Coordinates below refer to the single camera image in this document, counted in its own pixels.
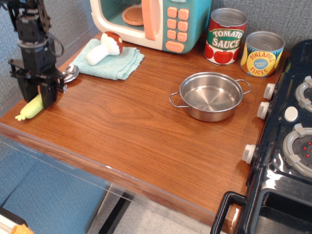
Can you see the pineapple slices can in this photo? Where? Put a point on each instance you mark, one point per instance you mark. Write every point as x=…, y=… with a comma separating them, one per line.
x=262, y=53

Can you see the toy mushroom brown cap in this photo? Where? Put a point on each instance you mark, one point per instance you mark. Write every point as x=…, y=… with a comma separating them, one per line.
x=110, y=44

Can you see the tomato sauce can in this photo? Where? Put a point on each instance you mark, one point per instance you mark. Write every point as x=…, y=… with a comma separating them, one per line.
x=226, y=30

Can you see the spoon with green handle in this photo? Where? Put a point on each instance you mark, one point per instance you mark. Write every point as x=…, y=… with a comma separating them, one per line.
x=33, y=107

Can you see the orange object in tray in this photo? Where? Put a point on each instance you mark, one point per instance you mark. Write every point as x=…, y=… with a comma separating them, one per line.
x=21, y=229

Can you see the light blue folded cloth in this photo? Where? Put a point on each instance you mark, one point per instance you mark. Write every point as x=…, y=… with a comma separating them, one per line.
x=111, y=67

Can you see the toy microwave teal and cream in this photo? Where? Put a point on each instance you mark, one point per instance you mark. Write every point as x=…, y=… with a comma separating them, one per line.
x=168, y=25

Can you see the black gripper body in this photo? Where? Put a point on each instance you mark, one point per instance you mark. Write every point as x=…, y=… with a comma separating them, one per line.
x=39, y=61

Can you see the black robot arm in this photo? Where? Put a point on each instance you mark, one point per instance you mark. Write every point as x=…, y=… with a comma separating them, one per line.
x=29, y=19

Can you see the small steel pot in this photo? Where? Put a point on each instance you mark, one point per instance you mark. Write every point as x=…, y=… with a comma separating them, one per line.
x=210, y=96

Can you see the black toy stove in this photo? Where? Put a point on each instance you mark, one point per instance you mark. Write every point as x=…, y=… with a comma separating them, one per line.
x=279, y=184

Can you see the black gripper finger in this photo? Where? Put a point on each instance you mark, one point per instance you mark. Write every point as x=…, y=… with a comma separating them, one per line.
x=49, y=94
x=28, y=87

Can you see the orange toy plate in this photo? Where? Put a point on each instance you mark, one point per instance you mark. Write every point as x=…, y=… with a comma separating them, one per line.
x=133, y=15

